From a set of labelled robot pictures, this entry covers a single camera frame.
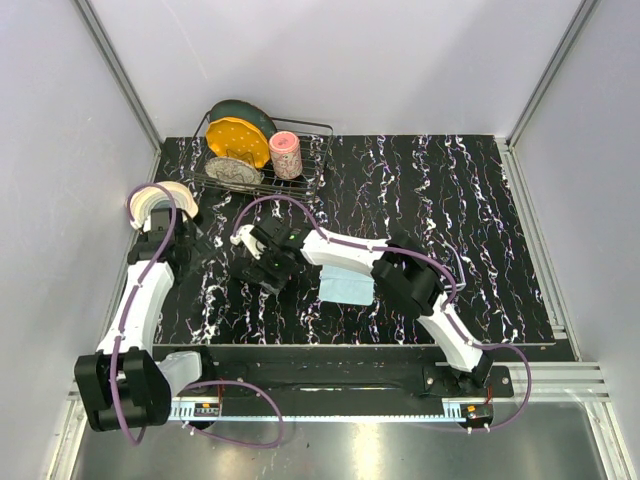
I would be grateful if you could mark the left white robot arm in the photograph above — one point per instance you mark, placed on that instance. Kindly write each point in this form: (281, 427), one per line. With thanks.
(121, 378)

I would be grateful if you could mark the pink patterned cup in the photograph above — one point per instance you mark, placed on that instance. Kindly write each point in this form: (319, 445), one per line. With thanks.
(285, 152)

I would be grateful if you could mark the dark green plate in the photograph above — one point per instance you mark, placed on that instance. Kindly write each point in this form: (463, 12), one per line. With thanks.
(244, 111)

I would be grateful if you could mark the yellow dotted plate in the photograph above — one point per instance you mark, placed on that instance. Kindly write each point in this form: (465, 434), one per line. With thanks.
(239, 139)

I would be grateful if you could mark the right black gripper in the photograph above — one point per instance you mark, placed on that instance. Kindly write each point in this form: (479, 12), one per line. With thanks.
(257, 269)

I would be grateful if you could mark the black wire dish rack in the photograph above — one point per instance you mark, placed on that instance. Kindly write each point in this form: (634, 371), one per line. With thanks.
(315, 141)

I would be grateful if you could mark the light blue cleaning cloth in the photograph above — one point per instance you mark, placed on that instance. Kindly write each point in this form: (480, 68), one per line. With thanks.
(343, 286)

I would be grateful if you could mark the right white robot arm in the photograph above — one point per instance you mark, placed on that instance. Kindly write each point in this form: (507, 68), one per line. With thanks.
(405, 278)

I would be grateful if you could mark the cream bowl with rings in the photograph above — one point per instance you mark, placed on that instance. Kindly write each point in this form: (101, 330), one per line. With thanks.
(141, 203)

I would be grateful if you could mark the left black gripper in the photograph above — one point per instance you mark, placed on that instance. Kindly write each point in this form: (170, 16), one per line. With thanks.
(200, 250)

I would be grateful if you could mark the grey patterned small plate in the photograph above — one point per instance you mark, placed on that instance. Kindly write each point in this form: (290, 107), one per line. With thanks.
(233, 173)

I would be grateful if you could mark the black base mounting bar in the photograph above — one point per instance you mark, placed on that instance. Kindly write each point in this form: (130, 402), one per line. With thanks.
(314, 369)

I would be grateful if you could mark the white frame sunglasses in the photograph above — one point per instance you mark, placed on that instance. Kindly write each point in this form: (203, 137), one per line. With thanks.
(454, 264)

